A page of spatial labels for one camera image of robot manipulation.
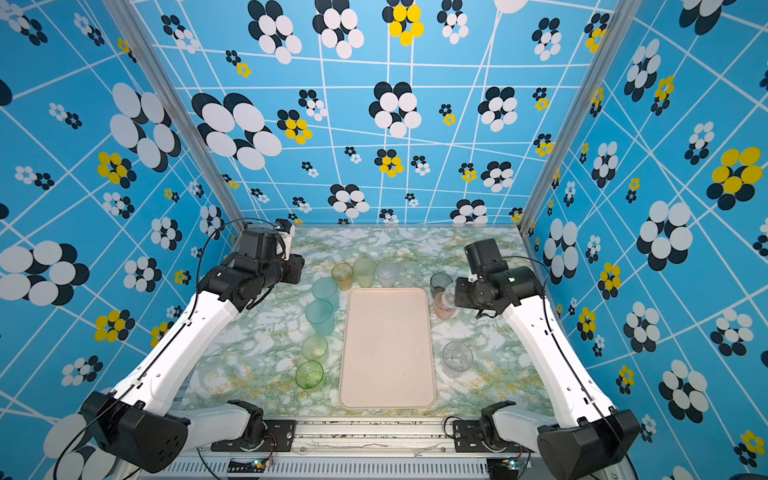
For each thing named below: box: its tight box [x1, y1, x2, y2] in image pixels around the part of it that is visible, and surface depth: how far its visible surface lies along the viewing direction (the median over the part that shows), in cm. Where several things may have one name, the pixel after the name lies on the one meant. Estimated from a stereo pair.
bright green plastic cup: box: [295, 360, 325, 389], surface depth 84 cm
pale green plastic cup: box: [301, 334, 329, 364], surface depth 86 cm
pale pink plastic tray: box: [339, 287, 436, 409], surface depth 90 cm
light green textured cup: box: [353, 257, 377, 288], surface depth 101 cm
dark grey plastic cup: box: [430, 272, 453, 299], surface depth 101 cm
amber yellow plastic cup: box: [331, 262, 354, 291], surface depth 104 cm
